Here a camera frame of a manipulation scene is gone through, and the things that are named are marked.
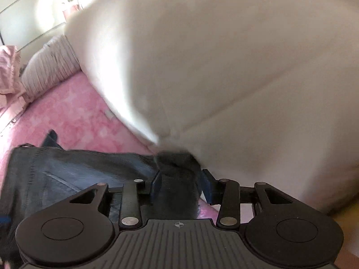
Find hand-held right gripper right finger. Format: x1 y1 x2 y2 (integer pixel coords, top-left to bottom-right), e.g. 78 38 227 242
197 169 293 228

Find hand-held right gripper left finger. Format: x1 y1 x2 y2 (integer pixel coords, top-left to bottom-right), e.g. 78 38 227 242
69 170 164 228

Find grey denim pants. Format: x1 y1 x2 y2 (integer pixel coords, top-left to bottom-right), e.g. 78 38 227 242
0 130 204 262

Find pink floral blanket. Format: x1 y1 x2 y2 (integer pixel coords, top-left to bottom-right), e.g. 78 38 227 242
0 71 223 219

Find white cloth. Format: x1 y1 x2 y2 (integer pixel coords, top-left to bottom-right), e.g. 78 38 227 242
64 0 359 217

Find white ribbed pillow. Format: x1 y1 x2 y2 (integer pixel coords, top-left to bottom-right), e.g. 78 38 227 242
21 35 82 102

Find pink striped quilt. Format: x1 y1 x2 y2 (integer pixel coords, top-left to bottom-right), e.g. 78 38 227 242
0 45 29 110

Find white sliding wardrobe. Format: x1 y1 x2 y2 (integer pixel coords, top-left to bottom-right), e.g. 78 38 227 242
0 0 85 54

